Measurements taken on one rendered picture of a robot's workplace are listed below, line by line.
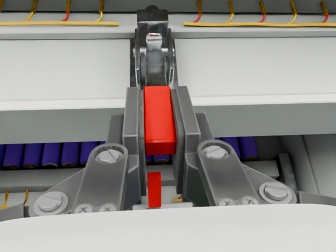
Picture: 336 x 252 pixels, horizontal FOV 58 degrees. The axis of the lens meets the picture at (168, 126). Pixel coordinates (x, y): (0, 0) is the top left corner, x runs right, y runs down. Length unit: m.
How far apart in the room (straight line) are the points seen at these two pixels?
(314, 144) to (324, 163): 0.02
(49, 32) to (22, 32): 0.02
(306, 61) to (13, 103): 0.18
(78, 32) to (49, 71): 0.03
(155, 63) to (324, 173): 0.22
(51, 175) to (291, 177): 0.25
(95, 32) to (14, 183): 0.20
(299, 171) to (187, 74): 0.21
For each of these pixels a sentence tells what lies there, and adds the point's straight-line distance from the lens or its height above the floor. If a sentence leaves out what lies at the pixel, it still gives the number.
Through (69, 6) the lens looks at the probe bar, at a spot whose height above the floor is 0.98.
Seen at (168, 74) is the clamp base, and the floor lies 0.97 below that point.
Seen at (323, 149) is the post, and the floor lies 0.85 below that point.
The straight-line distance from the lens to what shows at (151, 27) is 0.17.
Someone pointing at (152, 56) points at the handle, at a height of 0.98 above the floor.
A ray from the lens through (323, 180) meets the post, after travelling 0.33.
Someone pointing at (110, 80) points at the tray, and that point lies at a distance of 0.18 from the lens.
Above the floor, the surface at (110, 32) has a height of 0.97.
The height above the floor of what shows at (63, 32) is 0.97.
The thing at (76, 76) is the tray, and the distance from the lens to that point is 0.19.
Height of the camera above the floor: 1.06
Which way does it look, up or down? 42 degrees down
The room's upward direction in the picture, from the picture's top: 2 degrees clockwise
